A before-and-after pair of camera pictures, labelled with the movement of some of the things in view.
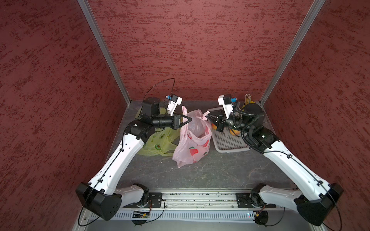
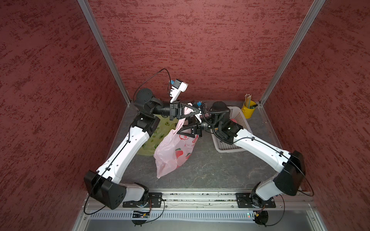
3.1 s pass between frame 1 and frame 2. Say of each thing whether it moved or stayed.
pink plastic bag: moved
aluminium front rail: stayed
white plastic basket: stayed
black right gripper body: moved
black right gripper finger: moved
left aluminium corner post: stayed
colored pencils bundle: stayed
